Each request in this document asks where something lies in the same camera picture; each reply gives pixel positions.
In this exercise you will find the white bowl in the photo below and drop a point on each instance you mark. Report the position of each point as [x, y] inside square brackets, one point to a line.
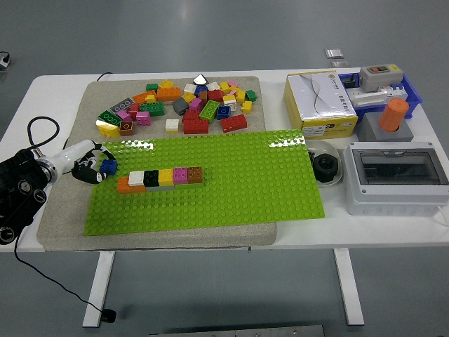
[333, 149]

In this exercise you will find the white floor socket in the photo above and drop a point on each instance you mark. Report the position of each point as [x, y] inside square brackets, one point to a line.
[4, 62]

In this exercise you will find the white terminal block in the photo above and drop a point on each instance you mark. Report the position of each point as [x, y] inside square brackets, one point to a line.
[365, 97]

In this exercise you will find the red long brick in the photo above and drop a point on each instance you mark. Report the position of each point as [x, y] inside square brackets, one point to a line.
[233, 123]
[195, 127]

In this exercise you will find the grey block with hole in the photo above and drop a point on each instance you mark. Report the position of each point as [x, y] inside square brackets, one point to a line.
[368, 130]

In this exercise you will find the grey push-button switch box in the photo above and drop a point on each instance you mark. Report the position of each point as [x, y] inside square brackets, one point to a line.
[380, 79]

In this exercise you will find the grey flat long brick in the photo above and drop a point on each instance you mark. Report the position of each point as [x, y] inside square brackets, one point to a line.
[122, 104]

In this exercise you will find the brown square brick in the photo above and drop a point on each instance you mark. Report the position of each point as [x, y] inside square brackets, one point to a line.
[126, 128]
[195, 175]

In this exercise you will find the blue square brick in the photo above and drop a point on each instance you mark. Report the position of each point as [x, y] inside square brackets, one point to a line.
[200, 90]
[107, 168]
[223, 112]

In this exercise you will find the grey square brick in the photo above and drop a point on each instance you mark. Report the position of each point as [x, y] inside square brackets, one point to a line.
[180, 105]

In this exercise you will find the red small brick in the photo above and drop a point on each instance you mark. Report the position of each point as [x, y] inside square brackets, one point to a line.
[134, 109]

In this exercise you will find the grey distribution box clear cover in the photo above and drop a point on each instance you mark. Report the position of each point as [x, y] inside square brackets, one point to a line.
[396, 196]

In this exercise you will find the yellow small brick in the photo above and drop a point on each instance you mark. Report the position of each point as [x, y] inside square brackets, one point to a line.
[224, 87]
[150, 98]
[247, 106]

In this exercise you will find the grey-brown mat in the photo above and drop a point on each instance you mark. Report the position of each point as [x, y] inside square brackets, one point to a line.
[63, 217]

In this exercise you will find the white and yellow cardboard box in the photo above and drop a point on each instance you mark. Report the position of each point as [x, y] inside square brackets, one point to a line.
[315, 98]

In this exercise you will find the pink square brick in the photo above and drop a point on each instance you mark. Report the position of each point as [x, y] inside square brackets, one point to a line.
[143, 119]
[195, 104]
[181, 175]

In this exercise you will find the black adapter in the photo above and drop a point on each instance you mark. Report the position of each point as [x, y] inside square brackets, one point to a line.
[349, 83]

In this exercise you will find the metal floor plate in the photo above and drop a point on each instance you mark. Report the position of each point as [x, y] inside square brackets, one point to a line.
[334, 53]
[340, 64]

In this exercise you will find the dark green long brick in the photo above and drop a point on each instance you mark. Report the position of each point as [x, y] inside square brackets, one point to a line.
[152, 109]
[108, 117]

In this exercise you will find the pink small brick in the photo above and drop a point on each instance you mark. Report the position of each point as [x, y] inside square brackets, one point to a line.
[123, 114]
[232, 83]
[232, 92]

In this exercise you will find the red square brick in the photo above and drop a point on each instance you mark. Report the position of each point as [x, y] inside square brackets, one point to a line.
[190, 115]
[215, 95]

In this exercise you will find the yellow square brick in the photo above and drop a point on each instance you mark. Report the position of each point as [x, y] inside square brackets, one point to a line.
[188, 97]
[240, 95]
[166, 177]
[166, 84]

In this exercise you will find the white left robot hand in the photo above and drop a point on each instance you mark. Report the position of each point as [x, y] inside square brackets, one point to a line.
[75, 154]

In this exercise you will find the green small brick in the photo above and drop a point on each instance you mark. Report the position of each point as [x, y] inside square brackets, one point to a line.
[152, 87]
[251, 95]

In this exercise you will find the yellow long brick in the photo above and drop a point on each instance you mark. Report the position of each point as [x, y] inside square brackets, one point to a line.
[110, 131]

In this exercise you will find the green studded baseplate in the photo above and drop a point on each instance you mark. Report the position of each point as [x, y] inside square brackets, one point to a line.
[228, 182]

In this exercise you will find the white square brick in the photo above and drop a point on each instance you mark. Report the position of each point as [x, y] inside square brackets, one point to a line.
[189, 88]
[229, 102]
[172, 125]
[136, 178]
[212, 86]

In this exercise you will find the white table leg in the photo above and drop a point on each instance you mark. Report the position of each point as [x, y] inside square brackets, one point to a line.
[100, 288]
[349, 288]

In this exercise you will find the grey metal plate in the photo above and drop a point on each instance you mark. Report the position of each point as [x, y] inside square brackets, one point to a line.
[238, 331]

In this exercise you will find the orange long brick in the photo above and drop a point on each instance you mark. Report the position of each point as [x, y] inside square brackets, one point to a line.
[140, 97]
[122, 186]
[168, 94]

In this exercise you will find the blue plastic bin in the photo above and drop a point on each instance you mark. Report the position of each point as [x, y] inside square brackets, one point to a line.
[412, 94]

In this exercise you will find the orange cylinder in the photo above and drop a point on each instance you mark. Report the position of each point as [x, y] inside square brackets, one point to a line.
[393, 115]

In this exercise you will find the brown small brick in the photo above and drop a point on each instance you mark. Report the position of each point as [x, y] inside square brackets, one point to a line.
[203, 97]

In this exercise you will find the large black nut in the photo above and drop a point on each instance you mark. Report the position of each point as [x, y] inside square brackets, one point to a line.
[325, 168]

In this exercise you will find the shiny mirrored brick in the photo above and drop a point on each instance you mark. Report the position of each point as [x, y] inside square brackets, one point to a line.
[200, 79]

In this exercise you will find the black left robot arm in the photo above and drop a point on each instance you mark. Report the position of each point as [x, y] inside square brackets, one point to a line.
[17, 175]

